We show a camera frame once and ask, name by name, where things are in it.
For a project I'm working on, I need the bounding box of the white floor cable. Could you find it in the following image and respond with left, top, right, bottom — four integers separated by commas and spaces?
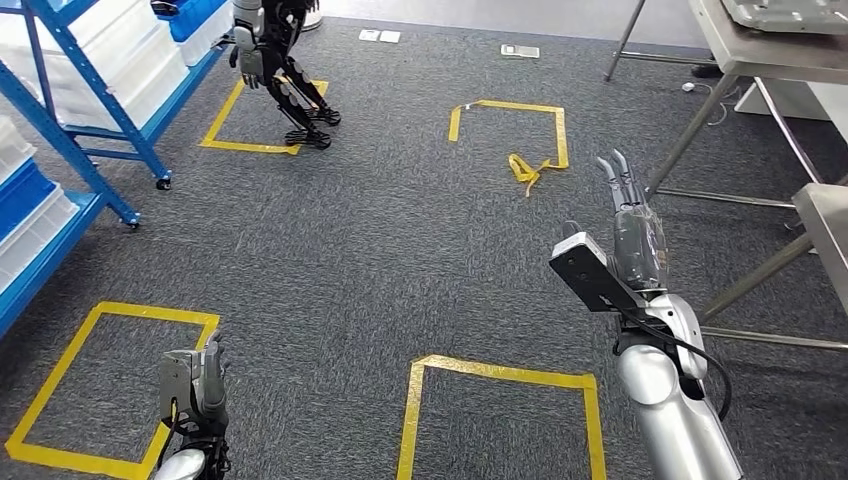
692, 84, 738, 128

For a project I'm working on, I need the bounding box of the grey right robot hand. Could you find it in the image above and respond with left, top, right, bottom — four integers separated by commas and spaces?
561, 148, 670, 294

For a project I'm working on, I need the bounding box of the black stand with ribbed feet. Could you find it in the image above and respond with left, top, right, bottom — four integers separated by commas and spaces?
228, 0, 343, 151

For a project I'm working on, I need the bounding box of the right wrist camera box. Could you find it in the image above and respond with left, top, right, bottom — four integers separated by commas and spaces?
547, 231, 648, 315

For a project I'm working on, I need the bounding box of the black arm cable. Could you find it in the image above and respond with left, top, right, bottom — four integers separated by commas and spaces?
156, 396, 181, 466
612, 306, 734, 423

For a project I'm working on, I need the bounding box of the yellow tape square peeling loose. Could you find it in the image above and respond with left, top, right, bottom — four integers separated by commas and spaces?
447, 99, 570, 199

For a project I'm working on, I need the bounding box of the blue metal shelf rack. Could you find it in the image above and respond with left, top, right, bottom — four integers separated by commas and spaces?
0, 0, 234, 193
0, 62, 144, 340

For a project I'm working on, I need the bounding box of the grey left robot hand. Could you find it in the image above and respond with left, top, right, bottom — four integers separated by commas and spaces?
193, 329, 231, 424

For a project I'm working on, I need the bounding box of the stainless steel table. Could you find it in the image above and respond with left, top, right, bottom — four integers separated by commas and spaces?
698, 182, 848, 354
603, 0, 848, 212

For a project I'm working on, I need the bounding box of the yellow floor tape square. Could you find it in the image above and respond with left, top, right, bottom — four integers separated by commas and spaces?
4, 301, 222, 480
396, 354, 608, 480

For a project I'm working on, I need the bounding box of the white cabinet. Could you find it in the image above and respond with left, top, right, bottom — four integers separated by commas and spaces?
733, 78, 848, 144

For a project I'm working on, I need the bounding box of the grey metal tray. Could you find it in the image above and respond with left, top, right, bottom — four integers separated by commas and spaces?
720, 0, 848, 37

